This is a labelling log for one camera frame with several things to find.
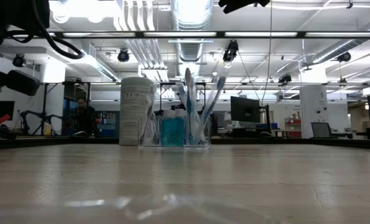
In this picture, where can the yellow cup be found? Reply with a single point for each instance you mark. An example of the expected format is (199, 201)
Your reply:
(48, 129)

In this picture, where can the clear acrylic organizer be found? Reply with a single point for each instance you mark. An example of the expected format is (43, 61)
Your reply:
(209, 130)

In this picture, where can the person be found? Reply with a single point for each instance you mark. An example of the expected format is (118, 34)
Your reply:
(85, 118)

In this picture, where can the black background rig frame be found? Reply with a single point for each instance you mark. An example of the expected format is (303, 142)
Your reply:
(44, 109)
(167, 84)

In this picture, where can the blue storage rack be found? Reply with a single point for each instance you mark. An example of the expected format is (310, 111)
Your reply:
(108, 129)

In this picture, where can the black aluminium table frame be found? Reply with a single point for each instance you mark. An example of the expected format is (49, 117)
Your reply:
(48, 143)

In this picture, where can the red curved object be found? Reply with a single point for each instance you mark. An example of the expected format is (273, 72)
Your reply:
(1, 120)

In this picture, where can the white square pillar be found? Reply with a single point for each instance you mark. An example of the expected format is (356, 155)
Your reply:
(312, 105)

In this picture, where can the black background gripper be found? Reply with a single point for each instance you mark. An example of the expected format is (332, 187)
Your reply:
(1, 132)

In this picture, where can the black overhead beam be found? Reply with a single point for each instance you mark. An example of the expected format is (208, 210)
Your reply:
(221, 34)

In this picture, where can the black ceiling spotlight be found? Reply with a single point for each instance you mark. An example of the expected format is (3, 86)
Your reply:
(344, 57)
(123, 56)
(19, 61)
(229, 54)
(284, 79)

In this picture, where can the red shelf unit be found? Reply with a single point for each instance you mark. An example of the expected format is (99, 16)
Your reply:
(293, 133)

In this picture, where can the silver ventilation duct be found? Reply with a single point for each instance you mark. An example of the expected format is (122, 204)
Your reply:
(191, 18)
(343, 46)

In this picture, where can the black background robot arm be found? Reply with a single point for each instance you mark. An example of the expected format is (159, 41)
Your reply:
(26, 119)
(52, 119)

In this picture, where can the white wipes canister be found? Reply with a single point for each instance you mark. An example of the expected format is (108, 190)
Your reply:
(132, 112)

